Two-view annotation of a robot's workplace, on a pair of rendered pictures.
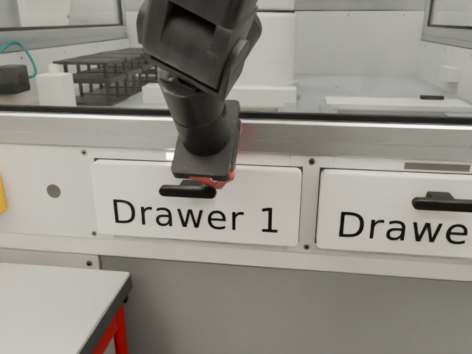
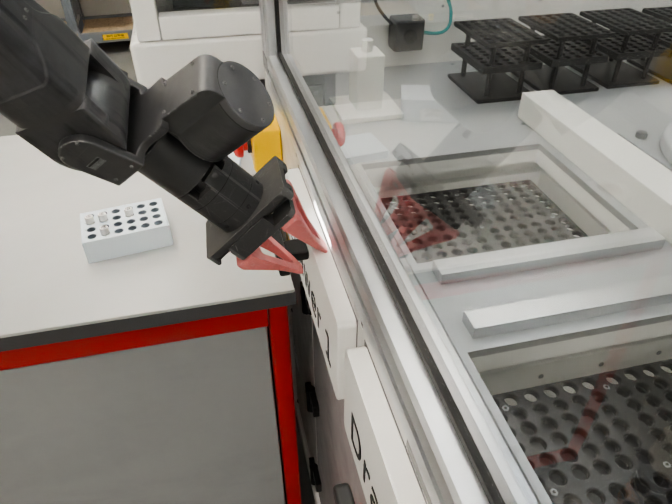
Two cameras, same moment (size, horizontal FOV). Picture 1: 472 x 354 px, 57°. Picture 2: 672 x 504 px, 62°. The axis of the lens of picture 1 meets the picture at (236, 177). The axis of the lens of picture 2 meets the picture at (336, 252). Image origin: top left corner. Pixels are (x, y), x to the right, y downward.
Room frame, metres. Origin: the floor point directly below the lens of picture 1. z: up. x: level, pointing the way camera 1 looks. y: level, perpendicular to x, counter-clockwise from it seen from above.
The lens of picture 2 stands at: (0.40, -0.41, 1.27)
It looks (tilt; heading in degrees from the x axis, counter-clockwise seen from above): 37 degrees down; 69
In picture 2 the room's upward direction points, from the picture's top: straight up
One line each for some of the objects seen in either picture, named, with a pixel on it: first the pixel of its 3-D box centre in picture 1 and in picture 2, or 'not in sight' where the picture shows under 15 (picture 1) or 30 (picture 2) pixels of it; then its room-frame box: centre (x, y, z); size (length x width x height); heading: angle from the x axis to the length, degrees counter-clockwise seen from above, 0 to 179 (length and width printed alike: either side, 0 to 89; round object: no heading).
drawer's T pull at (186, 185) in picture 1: (189, 187); (290, 250); (0.53, 0.06, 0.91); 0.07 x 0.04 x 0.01; 82
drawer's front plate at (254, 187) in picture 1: (194, 202); (315, 269); (0.55, 0.06, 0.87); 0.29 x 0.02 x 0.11; 82
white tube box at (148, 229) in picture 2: not in sight; (126, 229); (0.35, 0.36, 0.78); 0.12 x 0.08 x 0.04; 1
